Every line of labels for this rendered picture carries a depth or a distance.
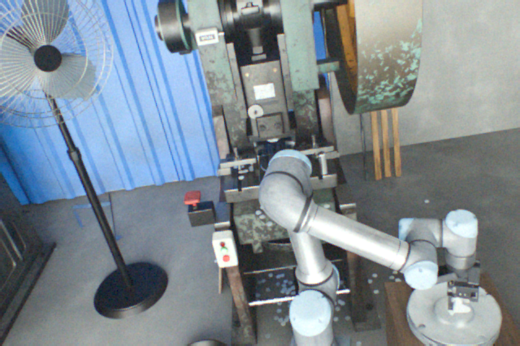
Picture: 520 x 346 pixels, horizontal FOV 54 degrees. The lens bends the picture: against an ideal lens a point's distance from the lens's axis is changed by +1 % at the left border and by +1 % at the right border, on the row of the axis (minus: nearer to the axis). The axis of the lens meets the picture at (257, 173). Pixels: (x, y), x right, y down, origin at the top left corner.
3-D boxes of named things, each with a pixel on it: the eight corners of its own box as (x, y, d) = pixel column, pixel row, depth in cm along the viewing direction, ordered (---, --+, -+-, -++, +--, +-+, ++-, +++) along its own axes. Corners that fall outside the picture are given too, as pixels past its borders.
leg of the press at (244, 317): (257, 344, 220) (214, 172, 173) (231, 348, 221) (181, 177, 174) (254, 217, 298) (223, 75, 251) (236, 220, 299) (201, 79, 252)
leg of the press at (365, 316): (381, 329, 217) (370, 148, 169) (354, 332, 217) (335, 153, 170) (344, 204, 295) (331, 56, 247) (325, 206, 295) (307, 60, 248)
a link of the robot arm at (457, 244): (442, 206, 135) (477, 207, 133) (441, 238, 141) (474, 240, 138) (443, 225, 129) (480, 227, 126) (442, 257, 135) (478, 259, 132)
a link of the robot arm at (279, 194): (256, 192, 120) (448, 272, 119) (266, 166, 129) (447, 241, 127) (243, 224, 127) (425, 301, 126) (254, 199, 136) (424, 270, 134)
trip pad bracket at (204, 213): (222, 246, 199) (211, 206, 188) (198, 249, 199) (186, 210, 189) (223, 236, 204) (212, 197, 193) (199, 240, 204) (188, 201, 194)
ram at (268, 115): (292, 136, 188) (280, 59, 172) (252, 141, 189) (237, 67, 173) (288, 115, 203) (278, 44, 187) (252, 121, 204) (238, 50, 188)
